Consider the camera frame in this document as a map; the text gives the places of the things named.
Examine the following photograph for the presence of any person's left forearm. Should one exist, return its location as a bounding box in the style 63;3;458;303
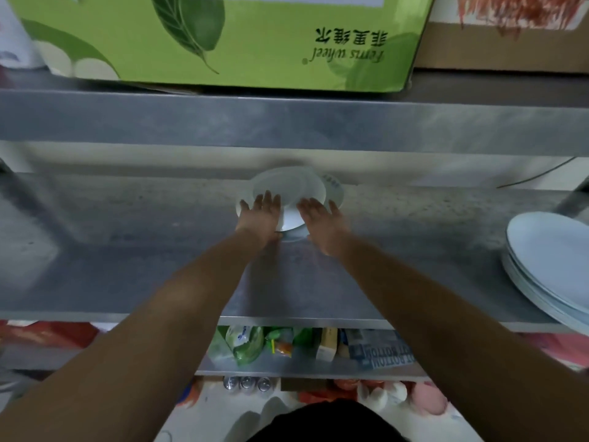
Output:
0;231;282;442

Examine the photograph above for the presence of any blue and white carton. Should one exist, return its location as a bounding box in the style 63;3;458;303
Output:
346;329;417;370

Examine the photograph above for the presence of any pink plastic bag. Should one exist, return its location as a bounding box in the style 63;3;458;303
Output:
520;332;589;373

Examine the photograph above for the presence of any thin dark cable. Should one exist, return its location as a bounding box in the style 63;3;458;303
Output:
496;157;578;189

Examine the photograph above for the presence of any white plate with printed rim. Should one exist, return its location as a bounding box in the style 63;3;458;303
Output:
320;172;345;209

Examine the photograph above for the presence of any white round object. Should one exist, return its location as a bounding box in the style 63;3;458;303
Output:
358;382;408;412

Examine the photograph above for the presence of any green cardboard box leaf print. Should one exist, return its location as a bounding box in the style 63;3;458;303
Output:
5;0;437;93

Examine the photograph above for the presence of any white plastic bag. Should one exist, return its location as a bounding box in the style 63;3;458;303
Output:
0;0;47;70

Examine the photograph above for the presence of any yellow small box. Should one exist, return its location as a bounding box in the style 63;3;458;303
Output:
316;328;339;363

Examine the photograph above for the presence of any person's black shirt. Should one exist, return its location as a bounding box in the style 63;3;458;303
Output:
247;399;410;442

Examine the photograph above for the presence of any white round plate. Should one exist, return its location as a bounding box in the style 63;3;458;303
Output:
236;166;328;233

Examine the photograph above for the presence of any person's right hand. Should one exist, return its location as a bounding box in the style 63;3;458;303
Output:
297;197;352;257

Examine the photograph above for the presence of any pink round object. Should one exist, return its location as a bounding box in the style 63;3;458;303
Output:
411;382;449;417

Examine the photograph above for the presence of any green snack packet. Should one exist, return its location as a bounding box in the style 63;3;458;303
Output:
264;327;314;358

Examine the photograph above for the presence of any person's left hand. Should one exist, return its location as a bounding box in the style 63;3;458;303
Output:
237;191;283;248

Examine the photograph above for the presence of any red plastic bag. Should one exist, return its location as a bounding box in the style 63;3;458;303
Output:
0;320;100;349

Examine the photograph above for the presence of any brown cardboard box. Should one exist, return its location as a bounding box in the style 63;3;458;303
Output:
414;0;589;74

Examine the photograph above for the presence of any stack of white plates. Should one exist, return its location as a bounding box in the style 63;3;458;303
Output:
501;211;589;337

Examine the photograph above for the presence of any person's right forearm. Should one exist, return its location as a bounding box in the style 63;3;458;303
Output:
332;234;589;442

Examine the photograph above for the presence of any steel shelf rack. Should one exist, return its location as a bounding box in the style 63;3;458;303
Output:
0;66;589;383

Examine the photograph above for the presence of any green and white packet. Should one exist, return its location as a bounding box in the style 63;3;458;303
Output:
225;325;265;367

